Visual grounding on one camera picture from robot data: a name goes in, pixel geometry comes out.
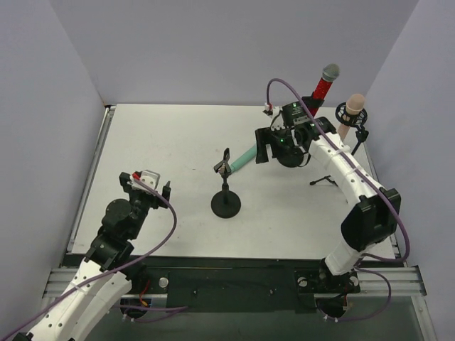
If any teal microphone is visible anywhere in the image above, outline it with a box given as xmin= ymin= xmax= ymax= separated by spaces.
xmin=230 ymin=145 xmax=257 ymax=173

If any black tripod shock-mount stand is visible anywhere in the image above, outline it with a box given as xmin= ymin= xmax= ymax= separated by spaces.
xmin=309 ymin=103 xmax=374 ymax=207

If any pink microphone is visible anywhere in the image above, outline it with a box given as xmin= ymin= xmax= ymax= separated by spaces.
xmin=337 ymin=93 xmax=365 ymax=141

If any red glitter microphone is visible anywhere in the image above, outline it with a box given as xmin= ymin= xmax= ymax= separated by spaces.
xmin=312 ymin=63 xmax=340 ymax=99

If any black round-base clip stand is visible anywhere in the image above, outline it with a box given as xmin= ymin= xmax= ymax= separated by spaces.
xmin=301 ymin=94 xmax=324 ymax=117

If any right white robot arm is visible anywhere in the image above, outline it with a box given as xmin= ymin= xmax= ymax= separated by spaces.
xmin=255 ymin=102 xmax=401 ymax=292

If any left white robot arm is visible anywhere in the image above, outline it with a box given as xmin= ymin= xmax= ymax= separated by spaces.
xmin=13 ymin=170 xmax=171 ymax=340

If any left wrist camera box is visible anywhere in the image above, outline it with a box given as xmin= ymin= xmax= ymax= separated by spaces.
xmin=132 ymin=170 xmax=161 ymax=190

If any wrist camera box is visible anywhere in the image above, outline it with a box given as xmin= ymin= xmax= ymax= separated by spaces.
xmin=132 ymin=170 xmax=161 ymax=190
xmin=263 ymin=103 xmax=284 ymax=133

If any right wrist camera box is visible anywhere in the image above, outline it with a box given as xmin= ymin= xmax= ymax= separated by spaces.
xmin=263 ymin=103 xmax=284 ymax=133

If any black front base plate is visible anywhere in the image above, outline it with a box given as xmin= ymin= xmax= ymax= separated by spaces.
xmin=128 ymin=256 xmax=360 ymax=313

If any aluminium rail frame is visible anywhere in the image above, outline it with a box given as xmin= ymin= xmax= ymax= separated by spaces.
xmin=42 ymin=267 xmax=167 ymax=305

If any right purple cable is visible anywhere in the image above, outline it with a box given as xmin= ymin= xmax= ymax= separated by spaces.
xmin=265 ymin=78 xmax=412 ymax=323

